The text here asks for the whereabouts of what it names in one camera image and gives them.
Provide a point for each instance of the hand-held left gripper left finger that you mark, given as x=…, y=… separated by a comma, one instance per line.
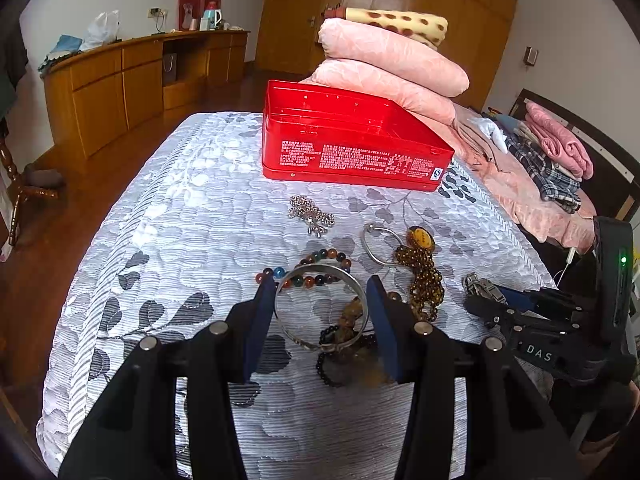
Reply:
x=261, y=330

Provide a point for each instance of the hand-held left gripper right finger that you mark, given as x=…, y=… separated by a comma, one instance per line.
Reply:
x=381, y=330

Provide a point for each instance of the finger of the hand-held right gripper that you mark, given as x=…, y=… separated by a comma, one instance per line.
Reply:
x=525, y=297
x=492, y=312

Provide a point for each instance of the metal watch band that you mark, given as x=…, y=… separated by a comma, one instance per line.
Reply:
x=480, y=285

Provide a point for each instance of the wide silver bangle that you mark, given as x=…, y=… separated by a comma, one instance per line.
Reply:
x=312, y=270

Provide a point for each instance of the red tin box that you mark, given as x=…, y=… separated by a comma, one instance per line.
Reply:
x=350, y=155

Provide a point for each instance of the person's right forearm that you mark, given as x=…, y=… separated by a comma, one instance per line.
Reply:
x=607, y=442

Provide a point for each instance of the carved wooden pendant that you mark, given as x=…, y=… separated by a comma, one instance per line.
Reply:
x=347, y=320

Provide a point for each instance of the thin silver bangle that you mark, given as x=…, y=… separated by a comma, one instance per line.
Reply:
x=366, y=249

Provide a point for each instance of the pink bedspread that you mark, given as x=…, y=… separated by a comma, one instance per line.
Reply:
x=515, y=195

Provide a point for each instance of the plaid clothing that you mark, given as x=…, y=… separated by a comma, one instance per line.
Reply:
x=542, y=170

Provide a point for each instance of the grey leaf-pattern quilt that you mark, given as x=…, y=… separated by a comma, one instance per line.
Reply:
x=200, y=210

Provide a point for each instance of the pink folded clothing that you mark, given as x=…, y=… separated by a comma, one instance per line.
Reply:
x=560, y=142

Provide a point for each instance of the taupe cloth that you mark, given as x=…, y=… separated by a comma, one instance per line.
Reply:
x=475, y=137

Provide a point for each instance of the white cloth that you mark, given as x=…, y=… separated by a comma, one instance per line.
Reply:
x=492, y=132

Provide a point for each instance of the pink folded quilt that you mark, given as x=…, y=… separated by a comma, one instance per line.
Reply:
x=390, y=55
x=380, y=87

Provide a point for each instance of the dark grey slipper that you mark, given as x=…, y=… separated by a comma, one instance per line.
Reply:
x=44, y=176

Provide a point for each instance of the wooden coat rack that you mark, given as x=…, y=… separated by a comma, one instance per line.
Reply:
x=22, y=192

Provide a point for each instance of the grey paper bag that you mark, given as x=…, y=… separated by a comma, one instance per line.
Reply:
x=170, y=67

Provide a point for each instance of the wooden sideboard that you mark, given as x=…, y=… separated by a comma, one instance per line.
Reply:
x=100, y=95

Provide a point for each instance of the yellow spotted blanket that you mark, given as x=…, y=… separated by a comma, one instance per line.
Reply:
x=400, y=22

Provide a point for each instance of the white plastic bag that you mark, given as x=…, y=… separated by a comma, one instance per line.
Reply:
x=102, y=30

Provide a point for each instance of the teal cloth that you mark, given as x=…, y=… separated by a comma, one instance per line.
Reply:
x=62, y=47

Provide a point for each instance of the black coat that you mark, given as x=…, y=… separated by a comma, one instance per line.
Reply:
x=10, y=70

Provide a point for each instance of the dark wooden bed frame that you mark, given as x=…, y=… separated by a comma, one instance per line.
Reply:
x=610, y=180

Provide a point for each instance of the wall-mounted switch box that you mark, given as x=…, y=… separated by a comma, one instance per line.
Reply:
x=531, y=55

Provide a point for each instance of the red picture frame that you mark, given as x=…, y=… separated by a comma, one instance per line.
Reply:
x=206, y=1
x=188, y=10

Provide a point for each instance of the wall socket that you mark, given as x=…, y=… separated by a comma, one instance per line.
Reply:
x=157, y=12

